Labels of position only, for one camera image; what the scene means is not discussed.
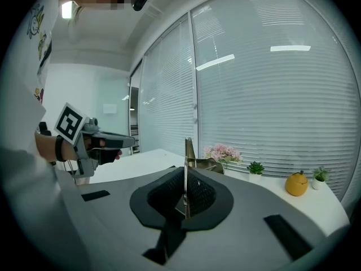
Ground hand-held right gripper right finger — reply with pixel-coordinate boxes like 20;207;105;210
169;167;328;271

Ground small green succulent plant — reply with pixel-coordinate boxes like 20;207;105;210
246;161;265;183

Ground white window blinds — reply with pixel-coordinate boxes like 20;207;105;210
191;0;358;200
139;15;197;156

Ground ceiling light panel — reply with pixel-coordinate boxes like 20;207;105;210
61;1;77;20

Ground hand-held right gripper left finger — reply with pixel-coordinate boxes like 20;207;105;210
56;167;187;271

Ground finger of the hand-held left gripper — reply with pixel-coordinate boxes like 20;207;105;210
97;131;137;150

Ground person's left forearm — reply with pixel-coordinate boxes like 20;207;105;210
34;130;77;164

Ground person's cartoon printed shirt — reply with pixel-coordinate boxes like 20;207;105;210
0;0;85;271

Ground yellow round toy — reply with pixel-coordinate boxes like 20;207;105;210
285;170;309;197

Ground person's left hand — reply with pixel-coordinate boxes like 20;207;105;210
84;136;122;165

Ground black wristband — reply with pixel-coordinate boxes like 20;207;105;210
55;135;68;163

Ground small plant in white pot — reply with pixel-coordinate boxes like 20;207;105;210
311;167;329;191

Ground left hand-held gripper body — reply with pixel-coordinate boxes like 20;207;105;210
54;102;101;177

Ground pink flower bouquet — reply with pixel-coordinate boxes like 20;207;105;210
203;143;244;167

